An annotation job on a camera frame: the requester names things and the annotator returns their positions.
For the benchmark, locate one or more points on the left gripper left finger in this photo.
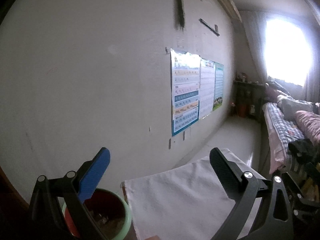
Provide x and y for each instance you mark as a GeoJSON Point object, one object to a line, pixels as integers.
{"type": "Point", "coordinates": [90, 173]}

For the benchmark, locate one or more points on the dark bedside cabinet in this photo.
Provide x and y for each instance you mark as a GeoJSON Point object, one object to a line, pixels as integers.
{"type": "Point", "coordinates": [248, 97]}

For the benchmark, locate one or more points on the white table cloth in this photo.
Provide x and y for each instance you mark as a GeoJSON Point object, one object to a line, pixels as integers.
{"type": "Point", "coordinates": [187, 202]}

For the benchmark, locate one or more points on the pink floral pillow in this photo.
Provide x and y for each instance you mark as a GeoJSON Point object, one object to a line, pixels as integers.
{"type": "Point", "coordinates": [309, 124]}

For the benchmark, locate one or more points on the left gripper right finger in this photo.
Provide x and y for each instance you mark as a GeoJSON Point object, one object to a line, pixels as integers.
{"type": "Point", "coordinates": [231, 177]}

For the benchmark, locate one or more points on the bright window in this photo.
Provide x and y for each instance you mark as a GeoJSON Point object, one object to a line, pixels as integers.
{"type": "Point", "coordinates": [288, 53]}

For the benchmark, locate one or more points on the green rimmed red trash bin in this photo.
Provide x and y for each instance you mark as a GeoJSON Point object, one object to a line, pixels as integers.
{"type": "Point", "coordinates": [105, 215]}

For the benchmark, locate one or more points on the white chart wall poster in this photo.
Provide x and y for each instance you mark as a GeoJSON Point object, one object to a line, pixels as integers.
{"type": "Point", "coordinates": [207, 85]}

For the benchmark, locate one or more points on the blue pinyin wall poster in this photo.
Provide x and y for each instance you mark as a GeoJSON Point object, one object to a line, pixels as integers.
{"type": "Point", "coordinates": [185, 90]}

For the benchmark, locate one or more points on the green bordered wall poster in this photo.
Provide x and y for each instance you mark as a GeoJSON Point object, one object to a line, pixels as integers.
{"type": "Point", "coordinates": [218, 90]}

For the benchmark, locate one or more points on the black garment on bed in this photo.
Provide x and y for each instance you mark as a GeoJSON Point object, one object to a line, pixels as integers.
{"type": "Point", "coordinates": [304, 151]}

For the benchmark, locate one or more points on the bed with plaid sheet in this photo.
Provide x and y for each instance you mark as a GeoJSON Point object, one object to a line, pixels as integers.
{"type": "Point", "coordinates": [279, 109]}

